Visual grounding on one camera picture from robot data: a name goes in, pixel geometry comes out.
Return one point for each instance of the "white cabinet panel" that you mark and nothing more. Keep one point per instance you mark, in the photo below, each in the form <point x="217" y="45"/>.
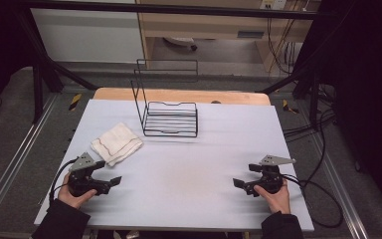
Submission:
<point x="86" y="36"/>

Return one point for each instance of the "yellow black floor tape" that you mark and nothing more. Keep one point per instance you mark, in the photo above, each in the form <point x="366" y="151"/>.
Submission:
<point x="75" y="102"/>
<point x="289" y="107"/>

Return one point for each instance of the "black curtain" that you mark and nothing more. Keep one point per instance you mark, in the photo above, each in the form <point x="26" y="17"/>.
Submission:
<point x="368" y="83"/>
<point x="0" y="43"/>

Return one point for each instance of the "white wall socket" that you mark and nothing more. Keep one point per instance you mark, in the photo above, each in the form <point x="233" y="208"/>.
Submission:
<point x="273" y="4"/>

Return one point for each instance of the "aluminium floor rail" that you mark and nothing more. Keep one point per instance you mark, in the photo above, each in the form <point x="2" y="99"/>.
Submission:
<point x="341" y="195"/>
<point x="16" y="156"/>

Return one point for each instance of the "light wooden desk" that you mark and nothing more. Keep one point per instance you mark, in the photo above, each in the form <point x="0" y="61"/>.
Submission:
<point x="212" y="25"/>

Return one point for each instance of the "black metal frame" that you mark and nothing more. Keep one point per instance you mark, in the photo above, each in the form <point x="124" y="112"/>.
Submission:
<point x="179" y="9"/>

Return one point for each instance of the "white table mat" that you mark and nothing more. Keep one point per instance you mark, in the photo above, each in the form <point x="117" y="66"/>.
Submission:
<point x="185" y="172"/>

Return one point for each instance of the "person's right hand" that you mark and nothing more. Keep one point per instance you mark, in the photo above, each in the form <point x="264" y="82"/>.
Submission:
<point x="278" y="200"/>

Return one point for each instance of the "wooden table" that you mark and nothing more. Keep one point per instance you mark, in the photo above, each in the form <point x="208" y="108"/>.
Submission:
<point x="179" y="95"/>

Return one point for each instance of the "person's left hand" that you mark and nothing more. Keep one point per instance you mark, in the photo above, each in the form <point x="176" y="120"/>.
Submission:
<point x="74" y="199"/>

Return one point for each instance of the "white towel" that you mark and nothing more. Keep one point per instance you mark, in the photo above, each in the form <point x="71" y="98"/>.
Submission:
<point x="116" y="143"/>

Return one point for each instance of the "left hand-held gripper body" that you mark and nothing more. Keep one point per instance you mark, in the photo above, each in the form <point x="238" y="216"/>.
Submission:
<point x="83" y="181"/>

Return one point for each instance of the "white chair base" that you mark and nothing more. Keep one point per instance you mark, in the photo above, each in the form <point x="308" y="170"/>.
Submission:
<point x="179" y="41"/>

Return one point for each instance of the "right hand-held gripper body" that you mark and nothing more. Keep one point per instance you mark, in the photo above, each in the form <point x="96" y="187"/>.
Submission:
<point x="268" y="177"/>

